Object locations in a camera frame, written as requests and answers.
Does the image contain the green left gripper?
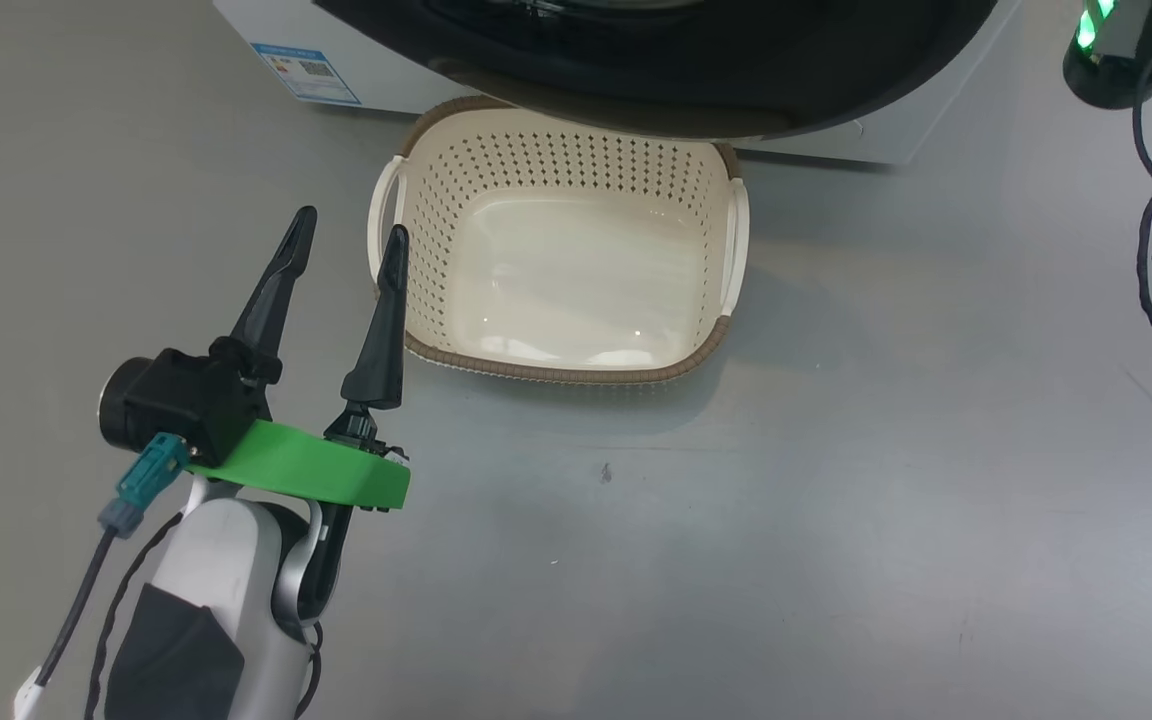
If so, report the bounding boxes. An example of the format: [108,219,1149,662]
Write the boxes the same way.
[186,205,412,601]

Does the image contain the black round washing machine door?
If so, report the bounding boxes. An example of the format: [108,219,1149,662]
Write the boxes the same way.
[314,0,999,142]

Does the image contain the cream perforated laundry basket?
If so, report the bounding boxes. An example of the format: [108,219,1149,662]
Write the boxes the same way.
[368,97,750,387]

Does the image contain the white washing machine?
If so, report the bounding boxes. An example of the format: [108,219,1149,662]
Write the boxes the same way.
[213,0,1023,167]

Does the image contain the blue energy label sticker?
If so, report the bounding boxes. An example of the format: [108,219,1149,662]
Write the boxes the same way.
[250,42,363,107]

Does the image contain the thin black twisted cable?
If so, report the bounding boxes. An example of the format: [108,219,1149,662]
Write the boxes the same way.
[84,512,185,720]

